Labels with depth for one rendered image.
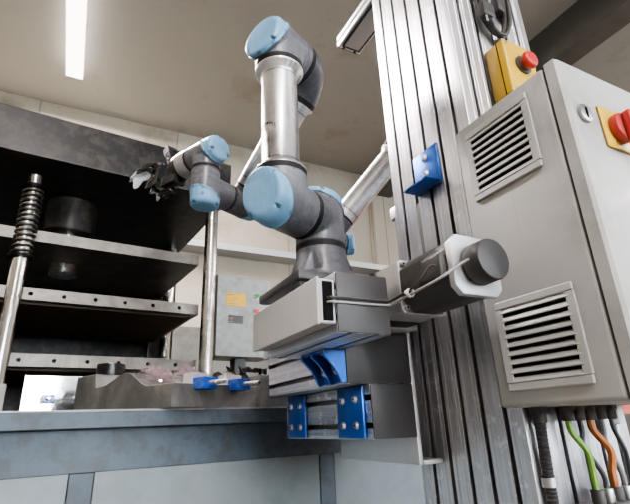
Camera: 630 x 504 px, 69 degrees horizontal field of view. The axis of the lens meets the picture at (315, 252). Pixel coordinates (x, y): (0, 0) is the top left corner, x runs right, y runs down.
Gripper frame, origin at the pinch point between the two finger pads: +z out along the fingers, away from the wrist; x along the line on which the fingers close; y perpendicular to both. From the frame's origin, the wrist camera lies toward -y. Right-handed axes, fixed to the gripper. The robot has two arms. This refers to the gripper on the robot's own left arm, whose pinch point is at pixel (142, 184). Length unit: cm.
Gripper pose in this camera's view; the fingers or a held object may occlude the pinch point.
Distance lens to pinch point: 151.4
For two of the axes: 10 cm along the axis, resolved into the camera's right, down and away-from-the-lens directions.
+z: -7.9, 2.4, 5.6
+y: -0.4, 8.9, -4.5
